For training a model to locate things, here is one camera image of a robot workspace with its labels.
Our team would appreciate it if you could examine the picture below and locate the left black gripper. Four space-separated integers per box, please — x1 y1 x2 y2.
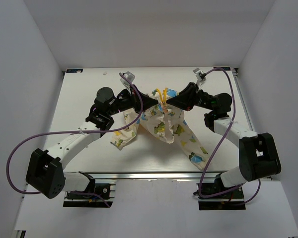
107 85 158 117

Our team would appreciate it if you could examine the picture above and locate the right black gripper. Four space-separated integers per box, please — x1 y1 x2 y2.
166 82 215 111

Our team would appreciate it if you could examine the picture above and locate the cream printed baby jacket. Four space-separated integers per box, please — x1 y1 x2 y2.
111 88 210 171

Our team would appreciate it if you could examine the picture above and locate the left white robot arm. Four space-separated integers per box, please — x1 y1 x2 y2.
26 87 158 199

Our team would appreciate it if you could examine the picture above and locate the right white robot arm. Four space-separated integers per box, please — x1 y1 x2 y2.
166 83 282 198

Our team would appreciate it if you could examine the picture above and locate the right blue corner label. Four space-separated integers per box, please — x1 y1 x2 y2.
213 66 231 71

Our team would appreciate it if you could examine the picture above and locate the blue corner label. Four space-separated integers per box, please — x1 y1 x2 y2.
66 68 83 73
213 66 231 71

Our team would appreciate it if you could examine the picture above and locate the left blue corner label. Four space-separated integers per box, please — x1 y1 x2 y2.
66 68 83 73

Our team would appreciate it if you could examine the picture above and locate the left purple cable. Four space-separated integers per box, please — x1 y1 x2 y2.
6 72 143 208

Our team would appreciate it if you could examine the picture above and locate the purple cable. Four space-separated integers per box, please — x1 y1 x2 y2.
6 72 143 208
198 67 262 205

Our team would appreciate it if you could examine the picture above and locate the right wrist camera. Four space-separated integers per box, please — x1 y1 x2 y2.
193 68 207 90

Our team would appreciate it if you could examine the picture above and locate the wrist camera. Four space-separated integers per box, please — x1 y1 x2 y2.
120 71 136 94
193 68 207 90

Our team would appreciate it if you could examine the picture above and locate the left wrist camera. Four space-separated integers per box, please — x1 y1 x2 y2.
120 71 136 94

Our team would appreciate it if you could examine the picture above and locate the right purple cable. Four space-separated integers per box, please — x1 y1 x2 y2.
198 67 262 205

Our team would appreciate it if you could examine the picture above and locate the aluminium table front rail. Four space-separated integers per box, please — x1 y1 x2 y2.
36 171 254 180

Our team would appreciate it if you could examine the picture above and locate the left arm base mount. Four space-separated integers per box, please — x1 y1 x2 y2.
63 179 116 208

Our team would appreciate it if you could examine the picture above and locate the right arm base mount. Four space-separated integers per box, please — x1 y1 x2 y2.
193 188 246 211

